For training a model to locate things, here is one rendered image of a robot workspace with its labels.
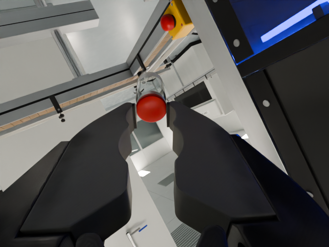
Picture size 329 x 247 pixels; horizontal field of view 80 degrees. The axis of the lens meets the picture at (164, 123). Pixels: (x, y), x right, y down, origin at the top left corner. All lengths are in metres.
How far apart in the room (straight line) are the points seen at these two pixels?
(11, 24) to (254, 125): 1.17
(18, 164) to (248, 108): 1.53
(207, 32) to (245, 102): 0.18
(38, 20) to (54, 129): 0.76
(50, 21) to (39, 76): 0.61
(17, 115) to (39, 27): 0.47
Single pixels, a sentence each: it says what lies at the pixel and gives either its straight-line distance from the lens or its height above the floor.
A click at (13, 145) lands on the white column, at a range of 1.72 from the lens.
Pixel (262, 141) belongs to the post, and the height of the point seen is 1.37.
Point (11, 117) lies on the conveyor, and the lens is 1.11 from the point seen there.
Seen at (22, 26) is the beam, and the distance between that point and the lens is 1.29.
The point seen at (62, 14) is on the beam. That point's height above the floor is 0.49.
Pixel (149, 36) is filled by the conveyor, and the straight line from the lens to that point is 0.92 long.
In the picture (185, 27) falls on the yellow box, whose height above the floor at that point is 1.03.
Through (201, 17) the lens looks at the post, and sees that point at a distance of 0.52.
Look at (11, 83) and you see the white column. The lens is 1.81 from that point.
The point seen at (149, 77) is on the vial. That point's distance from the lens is 0.15.
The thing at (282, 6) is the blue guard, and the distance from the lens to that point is 0.42.
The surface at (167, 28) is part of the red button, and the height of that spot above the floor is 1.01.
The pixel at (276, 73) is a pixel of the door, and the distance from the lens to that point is 0.45.
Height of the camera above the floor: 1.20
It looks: 3 degrees up
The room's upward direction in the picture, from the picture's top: 153 degrees clockwise
